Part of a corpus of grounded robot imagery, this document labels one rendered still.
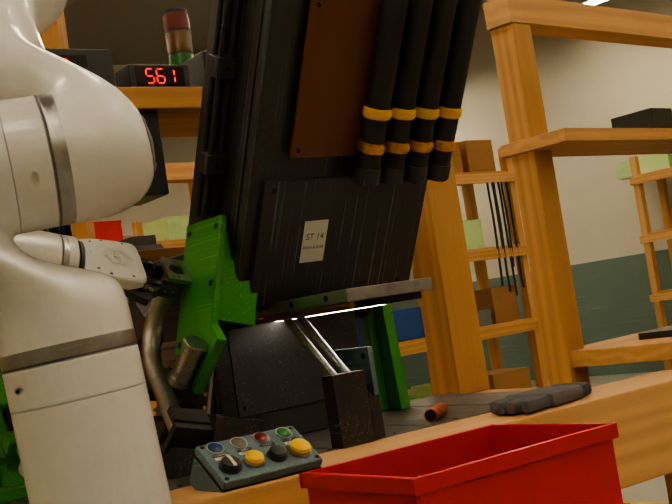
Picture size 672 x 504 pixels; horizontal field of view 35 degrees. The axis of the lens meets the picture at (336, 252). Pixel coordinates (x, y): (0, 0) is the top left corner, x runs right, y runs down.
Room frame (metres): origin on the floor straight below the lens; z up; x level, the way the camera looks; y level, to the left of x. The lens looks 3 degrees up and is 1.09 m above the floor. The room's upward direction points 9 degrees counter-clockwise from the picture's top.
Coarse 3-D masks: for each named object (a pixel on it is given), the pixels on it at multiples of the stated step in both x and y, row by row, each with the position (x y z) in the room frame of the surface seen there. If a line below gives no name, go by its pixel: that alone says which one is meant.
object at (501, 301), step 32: (480, 160) 8.31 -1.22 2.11; (512, 192) 8.41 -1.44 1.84; (480, 224) 8.13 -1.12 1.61; (512, 224) 8.31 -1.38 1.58; (480, 256) 8.01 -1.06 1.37; (512, 256) 8.26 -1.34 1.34; (480, 288) 8.75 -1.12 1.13; (512, 288) 8.40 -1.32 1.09; (416, 320) 7.61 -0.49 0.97; (480, 320) 8.09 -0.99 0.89; (512, 320) 8.36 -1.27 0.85; (416, 352) 7.45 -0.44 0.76; (512, 384) 8.27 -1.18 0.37; (544, 384) 8.41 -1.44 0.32
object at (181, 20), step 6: (168, 12) 2.06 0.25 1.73; (174, 12) 2.06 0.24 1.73; (180, 12) 2.06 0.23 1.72; (186, 12) 2.09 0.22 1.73; (168, 18) 2.06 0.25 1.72; (174, 18) 2.06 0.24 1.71; (180, 18) 2.06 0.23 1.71; (186, 18) 2.07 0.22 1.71; (168, 24) 2.06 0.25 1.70; (174, 24) 2.06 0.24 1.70; (180, 24) 2.06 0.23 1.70; (186, 24) 2.07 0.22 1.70; (168, 30) 2.07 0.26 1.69; (174, 30) 2.06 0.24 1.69
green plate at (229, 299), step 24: (216, 216) 1.63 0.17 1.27; (192, 240) 1.69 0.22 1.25; (216, 240) 1.62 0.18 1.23; (192, 264) 1.68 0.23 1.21; (216, 264) 1.61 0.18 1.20; (192, 288) 1.67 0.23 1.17; (216, 288) 1.61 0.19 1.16; (240, 288) 1.65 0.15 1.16; (192, 312) 1.66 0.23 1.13; (216, 312) 1.60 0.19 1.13; (240, 312) 1.64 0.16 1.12
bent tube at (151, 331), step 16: (176, 272) 1.69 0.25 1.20; (160, 304) 1.69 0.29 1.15; (160, 320) 1.71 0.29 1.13; (144, 336) 1.71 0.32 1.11; (160, 336) 1.71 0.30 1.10; (144, 352) 1.70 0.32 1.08; (160, 352) 1.71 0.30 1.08; (144, 368) 1.69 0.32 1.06; (160, 368) 1.68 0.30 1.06; (160, 384) 1.64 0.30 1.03; (160, 400) 1.62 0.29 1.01; (176, 400) 1.62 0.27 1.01
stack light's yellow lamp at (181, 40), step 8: (176, 32) 2.06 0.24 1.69; (184, 32) 2.06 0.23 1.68; (168, 40) 2.07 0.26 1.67; (176, 40) 2.06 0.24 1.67; (184, 40) 2.06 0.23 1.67; (168, 48) 2.07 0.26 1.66; (176, 48) 2.06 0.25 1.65; (184, 48) 2.06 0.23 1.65; (192, 48) 2.08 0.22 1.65; (168, 56) 2.08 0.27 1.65
